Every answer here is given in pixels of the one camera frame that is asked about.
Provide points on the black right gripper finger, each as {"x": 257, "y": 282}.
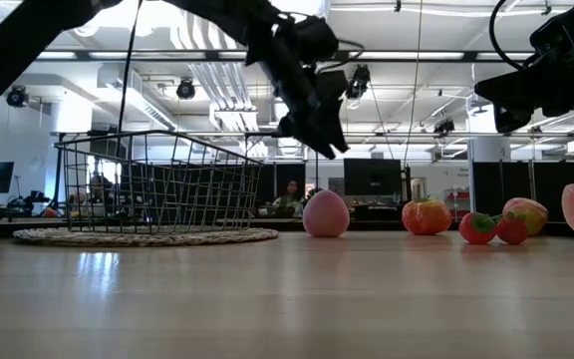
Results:
{"x": 508, "y": 119}
{"x": 516, "y": 87}

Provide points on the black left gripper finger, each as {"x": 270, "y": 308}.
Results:
{"x": 312, "y": 134}
{"x": 337, "y": 122}

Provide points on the pink peach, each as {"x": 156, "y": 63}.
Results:
{"x": 326, "y": 214}

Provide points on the red and yellow mango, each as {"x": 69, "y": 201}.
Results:
{"x": 531, "y": 212}

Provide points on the orange-red tomato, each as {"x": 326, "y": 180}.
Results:
{"x": 426, "y": 218}

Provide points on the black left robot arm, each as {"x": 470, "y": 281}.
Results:
{"x": 13, "y": 55}

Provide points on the narrow black room partition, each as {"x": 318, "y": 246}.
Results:
{"x": 287, "y": 172}

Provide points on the black ceiling spot lamp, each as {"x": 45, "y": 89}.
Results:
{"x": 445, "y": 125}
{"x": 16, "y": 96}
{"x": 186, "y": 89}
{"x": 358, "y": 80}

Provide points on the black monitor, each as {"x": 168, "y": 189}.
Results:
{"x": 372, "y": 177}

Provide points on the person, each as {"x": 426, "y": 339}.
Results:
{"x": 291, "y": 198}
{"x": 98, "y": 189}

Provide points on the wide black room partition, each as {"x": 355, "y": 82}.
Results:
{"x": 541, "y": 189}

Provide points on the red storage shelf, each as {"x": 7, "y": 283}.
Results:
{"x": 457, "y": 202}

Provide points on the round woven placemat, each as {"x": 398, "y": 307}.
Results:
{"x": 142, "y": 240}

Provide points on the black aluminium table frame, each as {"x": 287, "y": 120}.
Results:
{"x": 376, "y": 227}

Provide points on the white rectangular air duct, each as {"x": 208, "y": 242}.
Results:
{"x": 137, "y": 97}

